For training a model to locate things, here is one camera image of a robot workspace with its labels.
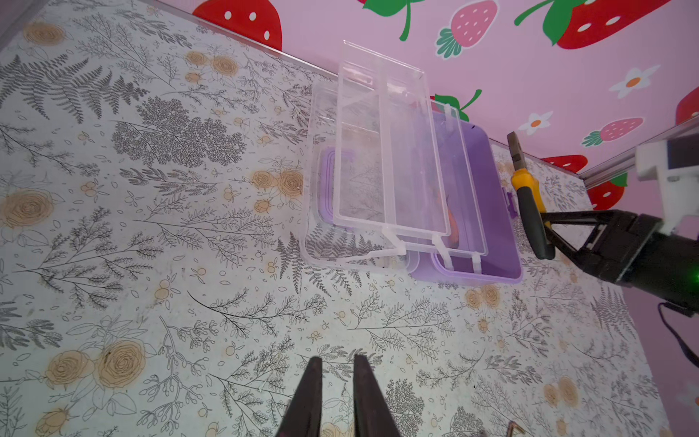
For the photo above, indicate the orange handled needle-nose pliers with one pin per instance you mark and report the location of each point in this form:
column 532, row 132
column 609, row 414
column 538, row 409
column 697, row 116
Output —
column 454, row 237

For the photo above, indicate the purple plastic tool box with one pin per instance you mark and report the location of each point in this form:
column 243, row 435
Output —
column 326, row 245

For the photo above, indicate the red hex key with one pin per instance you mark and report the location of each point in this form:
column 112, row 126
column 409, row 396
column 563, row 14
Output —
column 514, row 429

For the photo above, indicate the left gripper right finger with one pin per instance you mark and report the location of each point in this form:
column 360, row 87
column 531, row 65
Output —
column 372, row 416

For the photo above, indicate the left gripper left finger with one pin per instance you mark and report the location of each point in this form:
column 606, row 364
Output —
column 303, row 417

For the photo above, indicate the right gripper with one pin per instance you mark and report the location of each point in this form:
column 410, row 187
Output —
column 629, row 249

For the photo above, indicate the yellow handled combination pliers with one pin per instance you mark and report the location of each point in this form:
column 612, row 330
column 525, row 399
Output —
column 530, row 202

